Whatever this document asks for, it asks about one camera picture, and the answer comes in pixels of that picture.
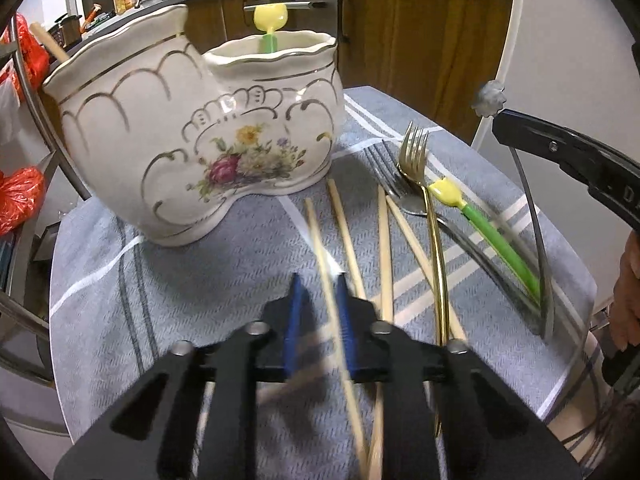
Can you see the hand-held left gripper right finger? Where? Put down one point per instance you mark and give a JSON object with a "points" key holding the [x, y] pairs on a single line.
{"points": [[345, 320]]}

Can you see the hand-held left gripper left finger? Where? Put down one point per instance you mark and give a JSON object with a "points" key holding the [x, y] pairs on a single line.
{"points": [[292, 320]]}

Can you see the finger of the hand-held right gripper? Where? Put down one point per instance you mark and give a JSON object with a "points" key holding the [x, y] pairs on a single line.
{"points": [[550, 147]]}

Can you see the wooden chopstick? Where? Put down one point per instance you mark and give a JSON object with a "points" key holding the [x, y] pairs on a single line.
{"points": [[384, 260], [320, 255], [47, 42], [342, 230], [410, 245]]}

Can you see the yellow green tulip spoon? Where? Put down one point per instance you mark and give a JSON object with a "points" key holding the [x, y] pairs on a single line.
{"points": [[490, 232], [270, 17]]}

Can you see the gold fork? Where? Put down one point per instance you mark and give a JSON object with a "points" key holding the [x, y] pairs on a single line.
{"points": [[435, 240]]}

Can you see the silver fork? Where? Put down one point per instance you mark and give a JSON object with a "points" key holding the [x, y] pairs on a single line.
{"points": [[387, 175]]}

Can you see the white floral ceramic holder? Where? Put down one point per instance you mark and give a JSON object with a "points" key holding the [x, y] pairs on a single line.
{"points": [[150, 135]]}

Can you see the person's right hand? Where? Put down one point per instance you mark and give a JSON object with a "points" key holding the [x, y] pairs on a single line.
{"points": [[631, 295]]}

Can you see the grey striped cloth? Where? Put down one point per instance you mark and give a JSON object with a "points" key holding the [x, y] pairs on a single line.
{"points": [[175, 285]]}

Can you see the kitchen counter with wooden cabinets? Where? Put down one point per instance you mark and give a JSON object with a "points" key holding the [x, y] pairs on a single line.
{"points": [[425, 35]]}

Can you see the metal storage rack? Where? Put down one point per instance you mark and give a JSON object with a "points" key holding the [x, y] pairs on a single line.
{"points": [[22, 317]]}

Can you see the built-in steel oven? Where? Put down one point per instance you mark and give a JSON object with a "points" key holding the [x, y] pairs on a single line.
{"points": [[310, 22]]}

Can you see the red plastic bag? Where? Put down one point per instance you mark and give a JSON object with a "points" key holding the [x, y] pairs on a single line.
{"points": [[30, 55], [20, 200]]}

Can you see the white plastic bag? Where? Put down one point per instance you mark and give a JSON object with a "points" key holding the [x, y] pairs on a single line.
{"points": [[7, 105]]}

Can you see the dark pressure cooker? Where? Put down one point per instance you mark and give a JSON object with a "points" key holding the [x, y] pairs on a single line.
{"points": [[67, 32]]}

